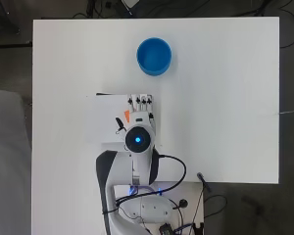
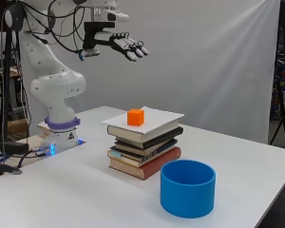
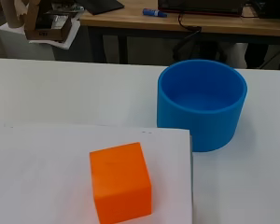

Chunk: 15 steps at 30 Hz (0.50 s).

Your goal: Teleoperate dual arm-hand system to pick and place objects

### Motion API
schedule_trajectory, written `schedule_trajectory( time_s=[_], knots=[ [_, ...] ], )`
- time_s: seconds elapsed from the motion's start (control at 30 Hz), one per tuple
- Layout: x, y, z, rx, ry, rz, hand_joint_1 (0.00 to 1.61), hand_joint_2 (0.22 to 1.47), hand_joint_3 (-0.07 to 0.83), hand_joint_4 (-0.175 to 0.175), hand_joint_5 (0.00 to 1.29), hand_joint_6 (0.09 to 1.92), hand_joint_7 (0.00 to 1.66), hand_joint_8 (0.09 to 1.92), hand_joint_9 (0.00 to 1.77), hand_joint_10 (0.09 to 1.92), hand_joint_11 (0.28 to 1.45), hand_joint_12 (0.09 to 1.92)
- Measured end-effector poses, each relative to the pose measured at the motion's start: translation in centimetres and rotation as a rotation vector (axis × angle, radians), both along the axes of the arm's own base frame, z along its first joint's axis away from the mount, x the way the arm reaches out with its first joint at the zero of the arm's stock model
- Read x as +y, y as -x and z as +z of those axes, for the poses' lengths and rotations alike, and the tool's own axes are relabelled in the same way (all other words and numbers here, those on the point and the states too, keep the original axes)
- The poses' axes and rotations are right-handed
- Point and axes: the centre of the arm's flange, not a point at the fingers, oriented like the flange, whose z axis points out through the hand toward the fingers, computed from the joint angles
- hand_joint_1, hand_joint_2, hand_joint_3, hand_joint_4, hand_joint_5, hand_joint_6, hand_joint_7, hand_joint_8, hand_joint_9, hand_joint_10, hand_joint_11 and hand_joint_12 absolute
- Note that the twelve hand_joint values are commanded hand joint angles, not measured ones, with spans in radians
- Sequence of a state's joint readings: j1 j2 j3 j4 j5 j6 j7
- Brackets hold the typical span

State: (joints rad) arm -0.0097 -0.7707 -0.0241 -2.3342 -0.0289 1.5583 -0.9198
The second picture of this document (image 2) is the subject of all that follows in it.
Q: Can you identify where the black clamp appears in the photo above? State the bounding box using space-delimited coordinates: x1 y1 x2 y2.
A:
0 162 24 176

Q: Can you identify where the blue cable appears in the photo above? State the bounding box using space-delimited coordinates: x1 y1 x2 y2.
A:
0 145 51 161

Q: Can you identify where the red-brown book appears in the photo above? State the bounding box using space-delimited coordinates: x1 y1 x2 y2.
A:
108 146 182 181

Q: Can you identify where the thin dark book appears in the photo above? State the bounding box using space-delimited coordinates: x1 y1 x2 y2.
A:
112 138 179 160

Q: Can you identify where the black tripod with pole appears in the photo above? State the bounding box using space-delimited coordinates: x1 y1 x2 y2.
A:
0 0 17 153

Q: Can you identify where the book with light blue spine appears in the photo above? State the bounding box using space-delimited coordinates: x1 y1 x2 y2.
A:
106 146 179 169

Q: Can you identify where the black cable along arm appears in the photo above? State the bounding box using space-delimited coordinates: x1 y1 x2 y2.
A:
20 0 88 55

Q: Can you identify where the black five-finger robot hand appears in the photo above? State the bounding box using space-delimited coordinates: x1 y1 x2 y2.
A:
94 30 150 63

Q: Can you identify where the white backdrop sheet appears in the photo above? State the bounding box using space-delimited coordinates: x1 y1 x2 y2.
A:
20 0 281 145

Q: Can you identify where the purple ring on arm base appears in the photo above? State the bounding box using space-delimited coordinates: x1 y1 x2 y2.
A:
44 116 82 133

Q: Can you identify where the orange cube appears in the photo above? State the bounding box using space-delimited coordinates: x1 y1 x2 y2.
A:
126 108 145 127

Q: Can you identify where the blue round tub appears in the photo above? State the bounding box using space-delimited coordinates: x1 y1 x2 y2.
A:
160 159 218 219

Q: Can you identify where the black book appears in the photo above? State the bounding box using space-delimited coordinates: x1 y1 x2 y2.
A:
113 126 184 150

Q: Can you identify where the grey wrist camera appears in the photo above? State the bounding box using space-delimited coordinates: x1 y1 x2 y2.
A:
81 47 101 59

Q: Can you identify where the book with dark green spine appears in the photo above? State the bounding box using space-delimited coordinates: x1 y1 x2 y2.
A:
106 119 181 143

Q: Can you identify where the black power box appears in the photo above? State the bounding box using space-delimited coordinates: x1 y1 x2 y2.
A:
0 141 30 155

